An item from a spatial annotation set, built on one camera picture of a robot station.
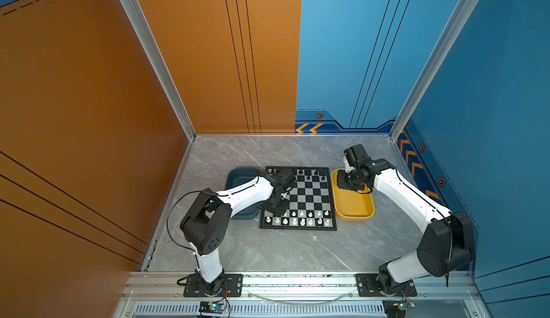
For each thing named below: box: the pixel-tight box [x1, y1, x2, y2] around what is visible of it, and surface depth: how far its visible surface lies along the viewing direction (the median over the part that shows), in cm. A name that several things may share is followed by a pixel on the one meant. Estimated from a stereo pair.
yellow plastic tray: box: [330, 168, 376, 223], surface depth 93 cm
